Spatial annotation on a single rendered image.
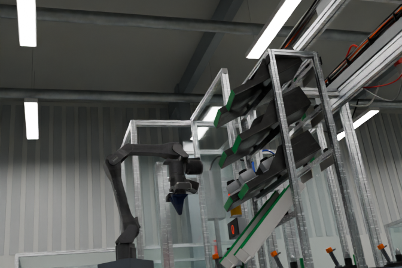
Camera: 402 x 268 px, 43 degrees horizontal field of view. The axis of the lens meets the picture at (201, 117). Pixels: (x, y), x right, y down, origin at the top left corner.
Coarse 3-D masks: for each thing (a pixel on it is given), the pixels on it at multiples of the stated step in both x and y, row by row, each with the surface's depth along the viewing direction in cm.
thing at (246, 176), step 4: (240, 172) 161; (244, 172) 160; (248, 172) 160; (252, 172) 161; (240, 176) 160; (244, 176) 160; (248, 176) 160; (252, 176) 160; (256, 176) 160; (240, 180) 162; (244, 180) 159; (248, 180) 160; (240, 188) 162
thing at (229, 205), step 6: (270, 156) 175; (258, 168) 172; (258, 174) 172; (258, 192) 179; (234, 198) 167; (246, 198) 175; (228, 204) 172; (234, 204) 171; (240, 204) 180; (228, 210) 176
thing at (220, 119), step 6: (282, 84) 189; (270, 96) 194; (252, 102) 188; (264, 102) 196; (222, 108) 180; (240, 108) 186; (246, 108) 190; (216, 114) 184; (222, 114) 180; (228, 114) 184; (234, 114) 188; (240, 114) 192; (216, 120) 187; (222, 120) 186; (228, 120) 190; (216, 126) 190
